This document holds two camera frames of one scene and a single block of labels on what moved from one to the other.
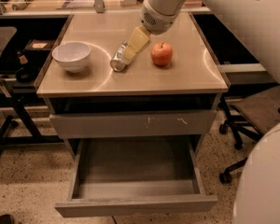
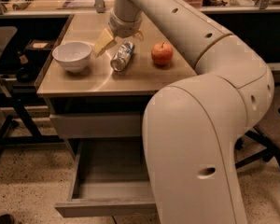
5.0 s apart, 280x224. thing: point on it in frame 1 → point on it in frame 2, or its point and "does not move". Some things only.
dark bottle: (25, 73) does not move
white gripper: (156, 21) → (125, 26)
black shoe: (3, 219) does not move
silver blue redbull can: (119, 63) does not move
